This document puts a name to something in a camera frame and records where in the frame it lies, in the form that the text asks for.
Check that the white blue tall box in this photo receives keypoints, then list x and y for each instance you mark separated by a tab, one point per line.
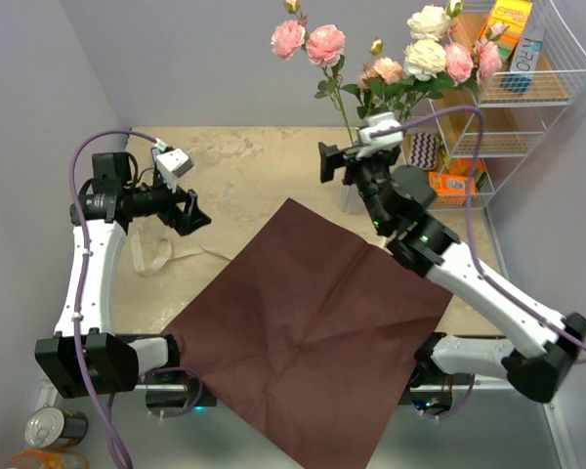
524	61

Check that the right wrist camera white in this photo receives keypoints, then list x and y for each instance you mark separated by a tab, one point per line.
381	132

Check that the cream ribbon gold lettering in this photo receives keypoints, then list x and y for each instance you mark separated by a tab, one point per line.
165	254

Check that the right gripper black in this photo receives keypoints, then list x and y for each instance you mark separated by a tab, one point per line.
332	158

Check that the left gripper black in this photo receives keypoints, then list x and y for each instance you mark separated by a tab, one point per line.
189	218

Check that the orange green sponge pack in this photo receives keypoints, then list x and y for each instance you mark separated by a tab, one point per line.
462	167

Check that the tin can silver lid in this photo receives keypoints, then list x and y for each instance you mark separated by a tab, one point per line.
55	428

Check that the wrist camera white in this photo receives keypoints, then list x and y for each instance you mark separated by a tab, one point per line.
173	165
381	132

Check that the white rose stem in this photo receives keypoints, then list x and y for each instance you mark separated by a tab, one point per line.
423	64

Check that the purple wavy scrub pad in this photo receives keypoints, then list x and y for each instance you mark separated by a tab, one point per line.
424	149

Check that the colourful sponge pack top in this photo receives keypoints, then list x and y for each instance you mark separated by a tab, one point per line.
510	24

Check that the peach rose stem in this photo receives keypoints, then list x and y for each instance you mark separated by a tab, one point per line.
377	87

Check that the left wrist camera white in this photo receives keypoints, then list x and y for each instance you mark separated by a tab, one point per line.
173	165

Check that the white wire shelf rack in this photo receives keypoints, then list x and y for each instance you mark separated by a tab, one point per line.
516	124

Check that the small pink rose stem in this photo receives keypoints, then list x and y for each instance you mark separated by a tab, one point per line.
324	48

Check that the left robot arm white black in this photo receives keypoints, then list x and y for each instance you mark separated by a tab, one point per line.
83	340

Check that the white ribbed vase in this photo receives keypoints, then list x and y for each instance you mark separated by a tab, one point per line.
350	202

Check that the orange packet bottom shelf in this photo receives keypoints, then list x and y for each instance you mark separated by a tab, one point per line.
450	189

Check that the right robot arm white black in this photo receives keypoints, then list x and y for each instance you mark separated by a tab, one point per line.
538	345

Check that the red wrapping paper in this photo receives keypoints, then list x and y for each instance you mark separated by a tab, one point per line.
309	335

